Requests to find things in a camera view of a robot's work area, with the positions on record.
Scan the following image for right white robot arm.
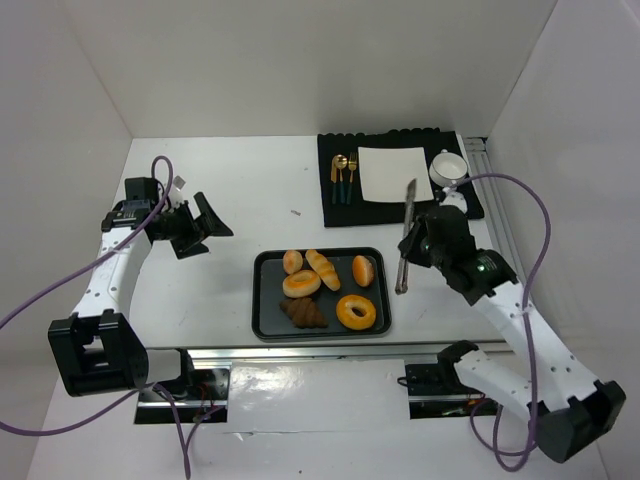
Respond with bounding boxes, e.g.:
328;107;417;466
398;205;626;463

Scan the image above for striped long bread roll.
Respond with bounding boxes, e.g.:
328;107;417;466
305;249;341;291

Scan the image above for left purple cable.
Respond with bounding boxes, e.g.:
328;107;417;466
0;156;226;480

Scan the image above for gold fork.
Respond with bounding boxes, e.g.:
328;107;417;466
346;152;358;205

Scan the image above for round bun right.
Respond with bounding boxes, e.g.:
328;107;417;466
352;255;375;288

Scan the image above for chocolate croissant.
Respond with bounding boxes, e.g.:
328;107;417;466
279;297;328;329

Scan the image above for gold knife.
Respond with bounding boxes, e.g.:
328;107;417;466
330;155;338;205

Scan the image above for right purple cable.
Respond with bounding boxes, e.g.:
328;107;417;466
442;172;552;472

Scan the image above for glazed donut right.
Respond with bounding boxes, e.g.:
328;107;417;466
336;295;377;331

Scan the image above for glazed donut left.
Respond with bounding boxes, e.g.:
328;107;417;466
282;270;322;298

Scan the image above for small round bun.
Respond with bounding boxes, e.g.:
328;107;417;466
282;250;304;275

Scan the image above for gold spoon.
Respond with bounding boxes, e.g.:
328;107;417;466
336;154;348;204

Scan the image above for white square plate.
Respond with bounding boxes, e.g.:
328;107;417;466
358;147;434;203

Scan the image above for black placemat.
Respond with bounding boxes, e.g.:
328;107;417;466
317;128;461;228

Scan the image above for metal tongs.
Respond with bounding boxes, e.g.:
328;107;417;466
395;178;417;295

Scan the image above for purple cable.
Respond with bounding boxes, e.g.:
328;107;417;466
442;172;552;472
0;156;226;480

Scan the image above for aluminium front rail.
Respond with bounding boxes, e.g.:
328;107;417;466
144;341;506;362

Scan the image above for glazed donut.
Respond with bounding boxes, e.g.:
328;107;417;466
282;270;322;298
336;295;377;331

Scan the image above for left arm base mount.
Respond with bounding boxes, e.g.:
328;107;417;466
134;349;231;425

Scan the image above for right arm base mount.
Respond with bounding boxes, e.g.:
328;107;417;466
396;364;497;420

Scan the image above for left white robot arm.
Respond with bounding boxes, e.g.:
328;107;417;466
48;177;233;397

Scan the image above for black baking tray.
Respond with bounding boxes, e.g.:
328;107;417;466
251;247;392;341

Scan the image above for white cup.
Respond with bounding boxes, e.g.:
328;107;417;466
428;150;469;188

